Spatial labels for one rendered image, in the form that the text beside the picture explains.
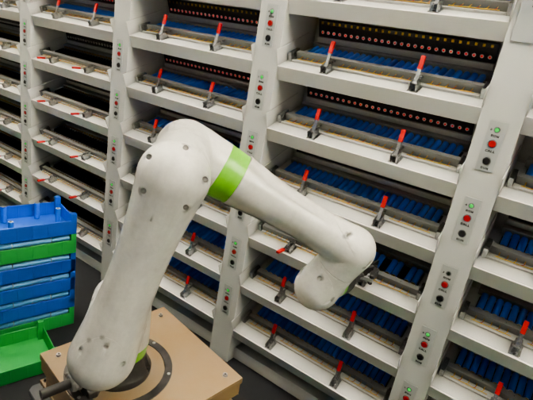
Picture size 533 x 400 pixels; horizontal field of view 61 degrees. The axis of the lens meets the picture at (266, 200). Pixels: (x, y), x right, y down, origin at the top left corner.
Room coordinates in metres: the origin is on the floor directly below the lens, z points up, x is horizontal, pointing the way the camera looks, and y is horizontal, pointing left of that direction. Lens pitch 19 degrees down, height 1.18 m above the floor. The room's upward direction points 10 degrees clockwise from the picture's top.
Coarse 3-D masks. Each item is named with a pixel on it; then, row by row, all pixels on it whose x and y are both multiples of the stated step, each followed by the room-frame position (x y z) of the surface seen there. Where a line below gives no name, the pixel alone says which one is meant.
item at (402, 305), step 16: (256, 224) 1.47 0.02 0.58; (256, 240) 1.42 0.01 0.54; (272, 240) 1.42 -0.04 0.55; (272, 256) 1.40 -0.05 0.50; (288, 256) 1.35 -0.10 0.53; (304, 256) 1.35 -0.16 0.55; (368, 288) 1.21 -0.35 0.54; (384, 288) 1.21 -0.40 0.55; (384, 304) 1.18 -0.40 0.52; (400, 304) 1.15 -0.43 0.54; (416, 304) 1.15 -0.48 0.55
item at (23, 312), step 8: (64, 296) 1.49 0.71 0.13; (72, 296) 1.51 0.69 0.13; (32, 304) 1.40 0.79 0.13; (40, 304) 1.42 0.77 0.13; (48, 304) 1.44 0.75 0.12; (56, 304) 1.46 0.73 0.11; (64, 304) 1.48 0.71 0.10; (72, 304) 1.51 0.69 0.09; (0, 312) 1.33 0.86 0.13; (8, 312) 1.35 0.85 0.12; (16, 312) 1.37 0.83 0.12; (24, 312) 1.38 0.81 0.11; (32, 312) 1.40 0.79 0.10; (40, 312) 1.42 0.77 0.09; (48, 312) 1.44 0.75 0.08; (0, 320) 1.33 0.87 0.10; (8, 320) 1.35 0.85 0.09; (16, 320) 1.37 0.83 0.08
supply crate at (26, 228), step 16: (0, 208) 1.51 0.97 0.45; (16, 208) 1.54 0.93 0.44; (32, 208) 1.58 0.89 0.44; (48, 208) 1.62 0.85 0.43; (64, 208) 1.60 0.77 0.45; (0, 224) 1.47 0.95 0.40; (16, 224) 1.49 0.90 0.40; (32, 224) 1.52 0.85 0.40; (48, 224) 1.44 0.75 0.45; (64, 224) 1.48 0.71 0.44; (0, 240) 1.34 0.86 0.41; (16, 240) 1.37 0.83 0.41
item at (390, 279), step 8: (264, 224) 1.47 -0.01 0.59; (272, 232) 1.45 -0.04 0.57; (280, 232) 1.43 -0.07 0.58; (296, 240) 1.39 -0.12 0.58; (384, 272) 1.25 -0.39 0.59; (384, 280) 1.23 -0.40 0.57; (392, 280) 1.22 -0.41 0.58; (400, 280) 1.21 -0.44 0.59; (392, 288) 1.20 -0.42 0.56; (400, 288) 1.21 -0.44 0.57; (408, 288) 1.19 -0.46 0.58; (416, 288) 1.18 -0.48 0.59
